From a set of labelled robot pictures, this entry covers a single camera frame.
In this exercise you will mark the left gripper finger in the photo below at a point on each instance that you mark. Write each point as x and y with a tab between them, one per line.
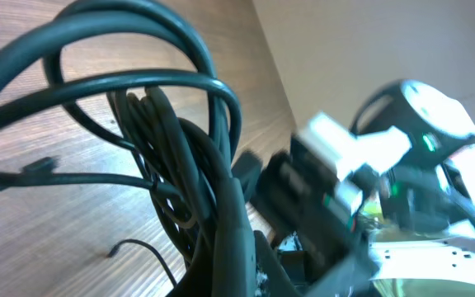
271	278

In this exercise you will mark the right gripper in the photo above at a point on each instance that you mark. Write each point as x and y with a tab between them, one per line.
311	199

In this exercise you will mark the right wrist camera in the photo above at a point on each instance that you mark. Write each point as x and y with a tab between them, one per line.
355	162

